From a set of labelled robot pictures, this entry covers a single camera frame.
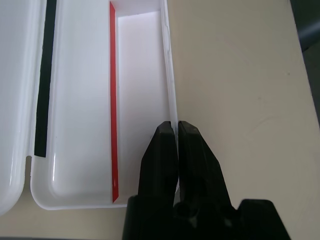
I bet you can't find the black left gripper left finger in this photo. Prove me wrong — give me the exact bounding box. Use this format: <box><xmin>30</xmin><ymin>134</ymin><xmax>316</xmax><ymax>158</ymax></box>
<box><xmin>136</xmin><ymin>120</ymin><xmax>180</xmax><ymax>208</ymax></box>

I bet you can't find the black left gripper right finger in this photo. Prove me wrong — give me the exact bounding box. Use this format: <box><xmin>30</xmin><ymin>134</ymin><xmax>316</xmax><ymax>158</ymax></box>
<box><xmin>177</xmin><ymin>120</ymin><xmax>238</xmax><ymax>218</ymax></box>

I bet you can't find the white plastic pencil case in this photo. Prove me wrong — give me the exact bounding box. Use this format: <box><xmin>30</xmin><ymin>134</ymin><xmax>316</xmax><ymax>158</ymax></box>
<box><xmin>0</xmin><ymin>0</ymin><xmax>180</xmax><ymax>211</ymax></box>

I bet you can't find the thin red strip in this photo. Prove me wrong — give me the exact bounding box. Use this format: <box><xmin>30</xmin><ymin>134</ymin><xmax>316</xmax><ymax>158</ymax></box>
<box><xmin>108</xmin><ymin>0</ymin><xmax>121</xmax><ymax>204</ymax></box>

